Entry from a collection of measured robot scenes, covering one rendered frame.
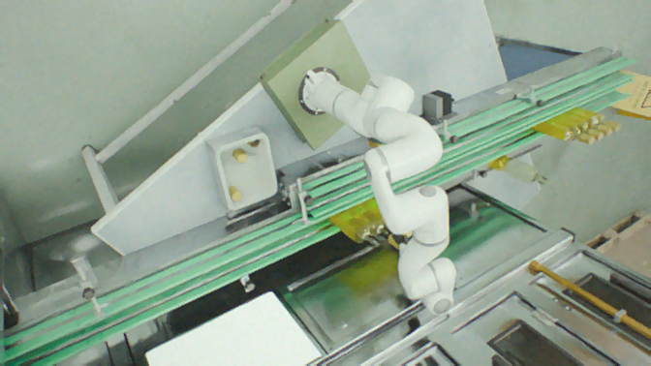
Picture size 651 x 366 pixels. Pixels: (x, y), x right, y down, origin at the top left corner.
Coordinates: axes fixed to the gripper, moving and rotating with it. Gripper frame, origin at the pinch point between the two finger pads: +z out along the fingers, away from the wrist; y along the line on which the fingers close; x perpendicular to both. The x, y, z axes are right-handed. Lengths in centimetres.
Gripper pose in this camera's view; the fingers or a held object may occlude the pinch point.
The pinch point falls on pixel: (398, 243)
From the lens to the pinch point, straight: 153.7
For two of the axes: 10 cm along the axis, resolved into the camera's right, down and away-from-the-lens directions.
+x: -9.6, 2.3, -1.9
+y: -1.1, -8.6, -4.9
